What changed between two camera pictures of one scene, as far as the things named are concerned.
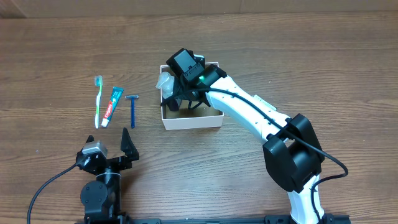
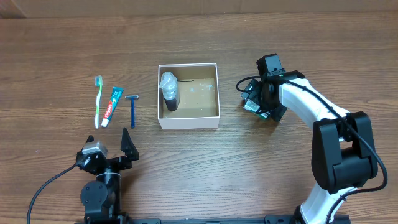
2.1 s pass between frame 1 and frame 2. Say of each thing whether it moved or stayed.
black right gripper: moved
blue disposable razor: stayed
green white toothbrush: stayed
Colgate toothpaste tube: stayed
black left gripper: stayed
